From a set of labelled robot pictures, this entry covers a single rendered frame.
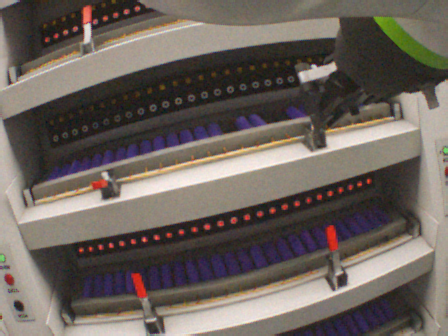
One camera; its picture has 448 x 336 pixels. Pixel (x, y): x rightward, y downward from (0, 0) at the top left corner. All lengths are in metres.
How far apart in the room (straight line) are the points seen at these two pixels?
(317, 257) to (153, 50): 0.36
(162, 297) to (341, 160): 0.31
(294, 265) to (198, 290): 0.14
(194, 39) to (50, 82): 0.21
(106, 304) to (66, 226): 0.15
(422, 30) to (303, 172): 0.36
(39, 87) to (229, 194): 0.30
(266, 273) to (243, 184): 0.15
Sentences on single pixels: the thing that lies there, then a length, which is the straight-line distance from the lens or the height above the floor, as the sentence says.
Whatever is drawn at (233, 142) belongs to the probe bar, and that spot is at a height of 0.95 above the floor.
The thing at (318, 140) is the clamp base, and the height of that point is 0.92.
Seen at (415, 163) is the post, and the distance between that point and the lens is 0.65.
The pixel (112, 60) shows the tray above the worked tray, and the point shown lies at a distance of 0.54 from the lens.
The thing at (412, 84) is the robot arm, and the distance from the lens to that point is 0.27.
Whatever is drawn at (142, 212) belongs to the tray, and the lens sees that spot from 0.52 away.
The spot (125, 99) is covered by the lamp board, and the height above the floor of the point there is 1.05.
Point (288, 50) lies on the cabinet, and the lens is 0.76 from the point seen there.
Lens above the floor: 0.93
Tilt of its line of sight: 1 degrees down
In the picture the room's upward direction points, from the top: 13 degrees counter-clockwise
